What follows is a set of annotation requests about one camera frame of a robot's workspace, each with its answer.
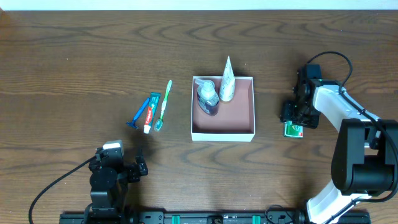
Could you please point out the green soap bar box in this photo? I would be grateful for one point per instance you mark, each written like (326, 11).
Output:
(292, 130)

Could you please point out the green red toothpaste tube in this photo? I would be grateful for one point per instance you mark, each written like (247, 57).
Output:
(152, 106)

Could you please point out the blue disposable razor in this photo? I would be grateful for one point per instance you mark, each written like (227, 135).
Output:
(132, 123)

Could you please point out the green white toothbrush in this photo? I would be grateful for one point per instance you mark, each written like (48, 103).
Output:
(159, 122)

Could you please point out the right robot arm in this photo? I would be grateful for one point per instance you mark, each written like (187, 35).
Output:
(364, 163)

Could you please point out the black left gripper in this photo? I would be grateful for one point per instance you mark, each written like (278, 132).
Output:
(137, 170)

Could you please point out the clear pump soap bottle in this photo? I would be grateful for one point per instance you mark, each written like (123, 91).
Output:
(208, 98)

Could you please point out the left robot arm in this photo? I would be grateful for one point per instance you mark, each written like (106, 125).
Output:
(110, 179)

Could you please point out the white cardboard box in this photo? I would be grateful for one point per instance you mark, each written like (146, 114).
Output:
(235, 120)

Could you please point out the white lotion tube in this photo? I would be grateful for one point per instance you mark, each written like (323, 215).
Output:
(227, 87)

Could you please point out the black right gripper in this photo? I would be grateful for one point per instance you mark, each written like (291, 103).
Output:
(296, 115)

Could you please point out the black mounting rail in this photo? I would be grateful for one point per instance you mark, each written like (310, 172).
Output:
(272, 216)

